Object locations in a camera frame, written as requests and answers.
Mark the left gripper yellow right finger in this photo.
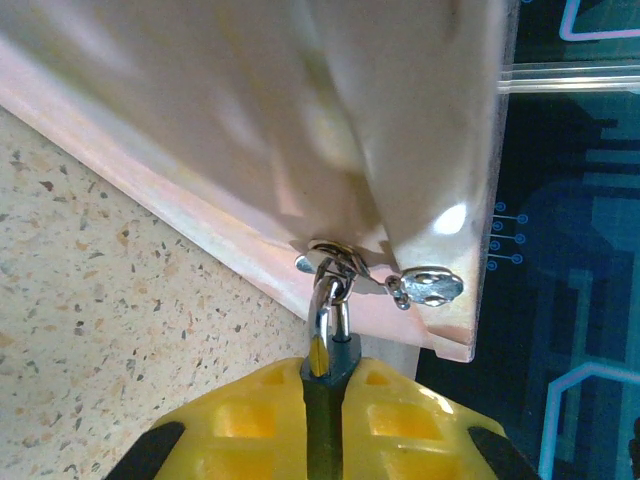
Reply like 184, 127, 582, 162
341, 356, 545, 480

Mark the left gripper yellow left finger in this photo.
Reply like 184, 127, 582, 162
102, 356, 312, 480

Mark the small grey padlock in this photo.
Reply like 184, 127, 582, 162
298, 275, 363, 480

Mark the silver box latch flap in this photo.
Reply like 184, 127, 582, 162
385, 265, 466, 311

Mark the pink printed tin box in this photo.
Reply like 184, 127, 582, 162
0, 0, 520, 364

